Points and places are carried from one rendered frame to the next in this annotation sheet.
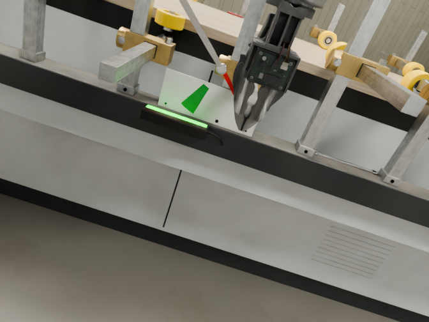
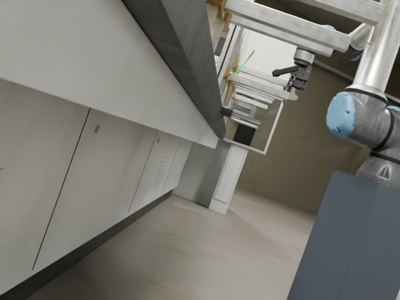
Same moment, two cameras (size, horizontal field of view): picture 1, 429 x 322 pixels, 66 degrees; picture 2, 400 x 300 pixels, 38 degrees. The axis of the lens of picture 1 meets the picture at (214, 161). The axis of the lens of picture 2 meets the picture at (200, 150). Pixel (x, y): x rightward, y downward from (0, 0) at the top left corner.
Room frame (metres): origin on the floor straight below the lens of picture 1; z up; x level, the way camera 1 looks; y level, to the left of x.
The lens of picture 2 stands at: (0.55, 2.67, 0.52)
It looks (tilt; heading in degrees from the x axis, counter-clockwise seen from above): 1 degrees down; 276
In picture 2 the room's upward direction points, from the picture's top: 20 degrees clockwise
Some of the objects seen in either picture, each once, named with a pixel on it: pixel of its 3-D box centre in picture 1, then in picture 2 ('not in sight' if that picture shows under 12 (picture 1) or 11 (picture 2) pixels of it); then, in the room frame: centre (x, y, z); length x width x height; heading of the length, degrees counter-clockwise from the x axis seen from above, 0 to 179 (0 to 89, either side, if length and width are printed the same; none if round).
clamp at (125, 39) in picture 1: (145, 45); (224, 72); (0.82, 0.26, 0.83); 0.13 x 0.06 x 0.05; 93
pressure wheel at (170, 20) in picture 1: (166, 32); not in sight; (0.95, 0.25, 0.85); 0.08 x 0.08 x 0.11
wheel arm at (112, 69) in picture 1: (143, 53); (238, 79); (0.75, 0.24, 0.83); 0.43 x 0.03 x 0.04; 3
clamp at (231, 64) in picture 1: (242, 72); not in sight; (0.84, 0.01, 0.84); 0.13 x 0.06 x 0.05; 93
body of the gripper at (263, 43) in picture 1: (276, 45); (299, 75); (0.52, -0.03, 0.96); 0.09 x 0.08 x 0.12; 3
